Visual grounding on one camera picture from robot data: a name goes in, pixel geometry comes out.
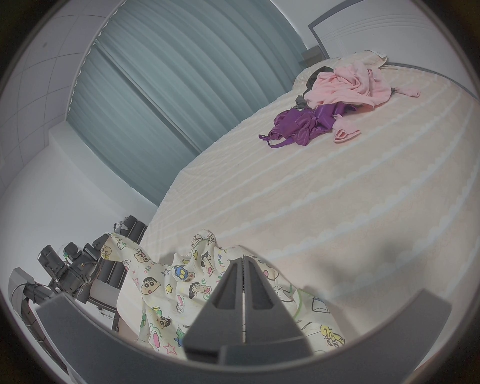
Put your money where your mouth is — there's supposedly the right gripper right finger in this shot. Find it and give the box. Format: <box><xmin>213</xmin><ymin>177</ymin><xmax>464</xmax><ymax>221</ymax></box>
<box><xmin>244</xmin><ymin>256</ymin><xmax>314</xmax><ymax>355</ymax></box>

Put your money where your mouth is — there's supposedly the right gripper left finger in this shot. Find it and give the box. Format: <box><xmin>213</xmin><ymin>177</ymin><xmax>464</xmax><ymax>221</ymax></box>
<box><xmin>186</xmin><ymin>256</ymin><xmax>244</xmax><ymax>362</ymax></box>

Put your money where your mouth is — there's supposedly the white printed pyjama top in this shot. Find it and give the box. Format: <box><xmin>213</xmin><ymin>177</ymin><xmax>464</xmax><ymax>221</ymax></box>
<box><xmin>101</xmin><ymin>229</ymin><xmax>347</xmax><ymax>355</ymax></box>

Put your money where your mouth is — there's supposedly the bed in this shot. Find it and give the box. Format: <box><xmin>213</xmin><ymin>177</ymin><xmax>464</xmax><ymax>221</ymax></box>
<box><xmin>116</xmin><ymin>9</ymin><xmax>479</xmax><ymax>353</ymax></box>

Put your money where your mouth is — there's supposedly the black chest of drawers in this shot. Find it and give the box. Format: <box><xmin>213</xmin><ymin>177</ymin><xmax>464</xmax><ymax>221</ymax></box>
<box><xmin>97</xmin><ymin>215</ymin><xmax>148</xmax><ymax>287</ymax></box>

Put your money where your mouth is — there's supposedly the purple garment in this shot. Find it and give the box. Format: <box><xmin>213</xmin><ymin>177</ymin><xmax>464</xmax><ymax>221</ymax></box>
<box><xmin>258</xmin><ymin>102</ymin><xmax>357</xmax><ymax>149</ymax></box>

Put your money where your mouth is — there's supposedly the blue-green curtain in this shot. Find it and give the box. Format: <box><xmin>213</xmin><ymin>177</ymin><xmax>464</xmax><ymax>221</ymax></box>
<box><xmin>67</xmin><ymin>0</ymin><xmax>312</xmax><ymax>207</ymax></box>

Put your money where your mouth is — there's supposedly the pink garment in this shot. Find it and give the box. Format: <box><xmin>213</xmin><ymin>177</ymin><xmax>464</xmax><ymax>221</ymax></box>
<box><xmin>304</xmin><ymin>60</ymin><xmax>421</xmax><ymax>145</ymax></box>

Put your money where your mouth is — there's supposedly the black garment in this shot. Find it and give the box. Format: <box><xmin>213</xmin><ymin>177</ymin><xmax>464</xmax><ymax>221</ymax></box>
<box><xmin>305</xmin><ymin>65</ymin><xmax>334</xmax><ymax>95</ymax></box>

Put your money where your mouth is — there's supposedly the grey bedside table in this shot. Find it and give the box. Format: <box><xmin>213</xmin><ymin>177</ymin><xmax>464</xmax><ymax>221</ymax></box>
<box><xmin>300</xmin><ymin>47</ymin><xmax>328</xmax><ymax>70</ymax></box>

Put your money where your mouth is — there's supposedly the cream pillow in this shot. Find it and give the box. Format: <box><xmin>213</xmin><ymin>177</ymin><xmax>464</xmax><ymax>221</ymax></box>
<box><xmin>292</xmin><ymin>50</ymin><xmax>389</xmax><ymax>91</ymax></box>

